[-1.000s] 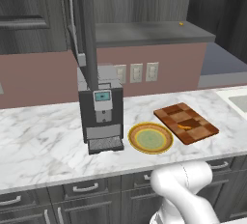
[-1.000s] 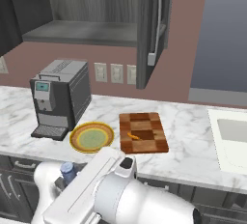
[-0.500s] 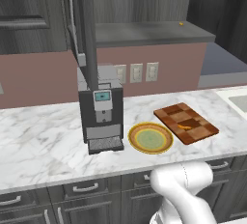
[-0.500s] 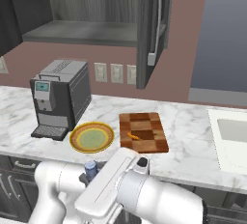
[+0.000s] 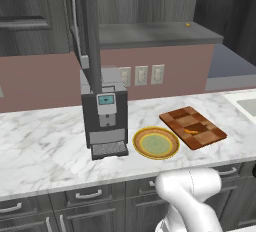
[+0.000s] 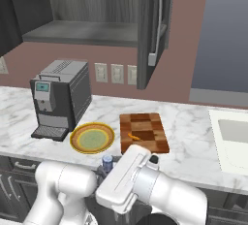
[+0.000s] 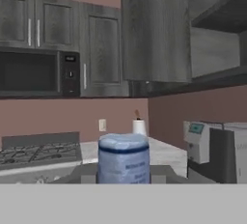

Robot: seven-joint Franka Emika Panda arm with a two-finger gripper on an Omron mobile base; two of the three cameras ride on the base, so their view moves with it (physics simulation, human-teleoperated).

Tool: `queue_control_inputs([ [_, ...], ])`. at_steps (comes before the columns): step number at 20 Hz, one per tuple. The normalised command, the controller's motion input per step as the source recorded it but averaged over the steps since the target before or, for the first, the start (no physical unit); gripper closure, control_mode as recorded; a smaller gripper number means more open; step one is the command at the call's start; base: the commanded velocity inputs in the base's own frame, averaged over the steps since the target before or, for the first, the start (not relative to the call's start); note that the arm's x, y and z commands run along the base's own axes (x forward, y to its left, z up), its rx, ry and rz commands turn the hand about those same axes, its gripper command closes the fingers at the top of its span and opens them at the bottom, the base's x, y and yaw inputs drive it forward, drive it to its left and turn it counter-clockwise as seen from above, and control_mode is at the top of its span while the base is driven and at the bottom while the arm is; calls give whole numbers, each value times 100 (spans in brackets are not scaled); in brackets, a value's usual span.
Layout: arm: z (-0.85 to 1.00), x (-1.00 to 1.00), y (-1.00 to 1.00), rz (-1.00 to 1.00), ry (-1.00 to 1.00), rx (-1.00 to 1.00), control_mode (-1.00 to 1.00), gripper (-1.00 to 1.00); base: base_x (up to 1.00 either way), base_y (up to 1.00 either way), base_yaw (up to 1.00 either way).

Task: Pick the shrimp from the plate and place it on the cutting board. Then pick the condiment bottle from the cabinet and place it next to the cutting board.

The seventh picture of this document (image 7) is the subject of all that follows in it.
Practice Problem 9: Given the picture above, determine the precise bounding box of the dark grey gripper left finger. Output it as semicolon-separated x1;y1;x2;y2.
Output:
48;164;98;184

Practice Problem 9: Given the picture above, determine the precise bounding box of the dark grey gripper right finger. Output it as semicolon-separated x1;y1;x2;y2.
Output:
150;164;195;184

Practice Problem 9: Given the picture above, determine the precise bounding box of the blue condiment bottle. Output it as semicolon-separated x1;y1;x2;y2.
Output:
96;132;151;184

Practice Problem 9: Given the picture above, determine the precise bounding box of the dark grey open cabinet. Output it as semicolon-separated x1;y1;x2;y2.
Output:
128;0;247;98

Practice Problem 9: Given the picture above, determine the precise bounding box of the dark grey open cabinet door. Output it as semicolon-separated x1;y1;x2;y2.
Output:
120;0;193;84

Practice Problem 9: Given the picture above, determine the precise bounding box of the white paper towel roll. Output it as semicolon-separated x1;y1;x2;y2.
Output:
132;108;148;137

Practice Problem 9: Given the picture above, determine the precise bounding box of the white coffee machine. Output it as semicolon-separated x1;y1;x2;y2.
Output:
182;120;247;184

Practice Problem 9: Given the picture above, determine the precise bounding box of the grey gas hob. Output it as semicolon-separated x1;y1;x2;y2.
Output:
0;131;84;184

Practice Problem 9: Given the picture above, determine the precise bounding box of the black microwave oven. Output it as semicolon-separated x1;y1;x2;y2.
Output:
0;47;81;99

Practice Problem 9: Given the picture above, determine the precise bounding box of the white wall socket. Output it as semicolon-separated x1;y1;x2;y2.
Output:
97;118;108;133

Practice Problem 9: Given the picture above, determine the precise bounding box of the dark grey wall cupboard run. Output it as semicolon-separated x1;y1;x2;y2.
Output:
0;0;130;98

